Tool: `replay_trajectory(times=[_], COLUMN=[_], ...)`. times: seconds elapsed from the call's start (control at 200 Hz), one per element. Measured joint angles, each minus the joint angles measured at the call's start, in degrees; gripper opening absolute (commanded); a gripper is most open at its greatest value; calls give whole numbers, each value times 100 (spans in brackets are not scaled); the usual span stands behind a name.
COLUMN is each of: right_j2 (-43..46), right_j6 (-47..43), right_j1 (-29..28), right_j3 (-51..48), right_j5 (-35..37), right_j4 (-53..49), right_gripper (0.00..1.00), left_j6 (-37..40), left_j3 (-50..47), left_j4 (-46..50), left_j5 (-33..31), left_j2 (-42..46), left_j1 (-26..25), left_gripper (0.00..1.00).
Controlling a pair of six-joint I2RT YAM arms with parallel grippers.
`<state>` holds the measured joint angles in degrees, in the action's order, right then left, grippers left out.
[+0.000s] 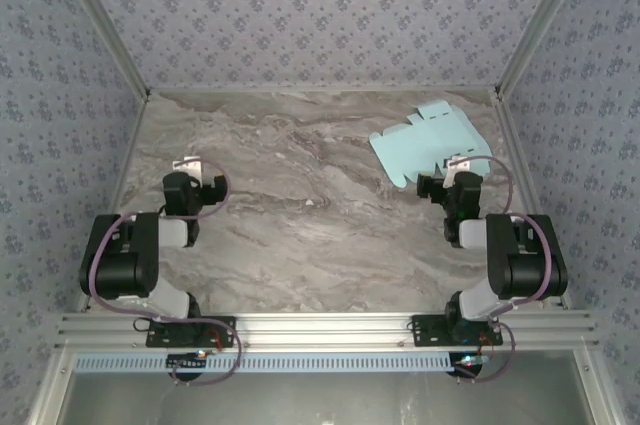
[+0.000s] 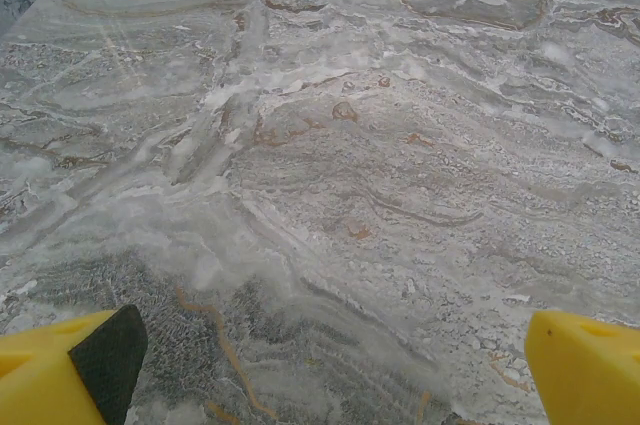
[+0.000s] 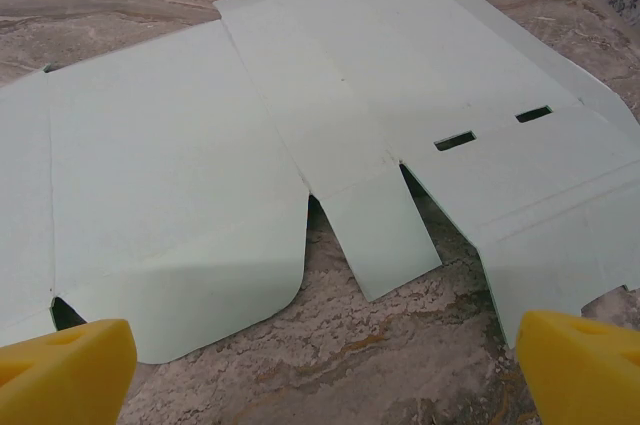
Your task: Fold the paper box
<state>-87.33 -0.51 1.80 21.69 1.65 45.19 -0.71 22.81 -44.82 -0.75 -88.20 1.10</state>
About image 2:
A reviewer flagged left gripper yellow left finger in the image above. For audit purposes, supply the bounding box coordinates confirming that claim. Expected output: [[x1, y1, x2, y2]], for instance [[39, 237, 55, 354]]
[[0, 303, 150, 425]]

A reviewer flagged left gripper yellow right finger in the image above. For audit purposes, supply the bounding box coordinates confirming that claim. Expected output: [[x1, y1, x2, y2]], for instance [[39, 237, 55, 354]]
[[524, 309, 640, 425]]

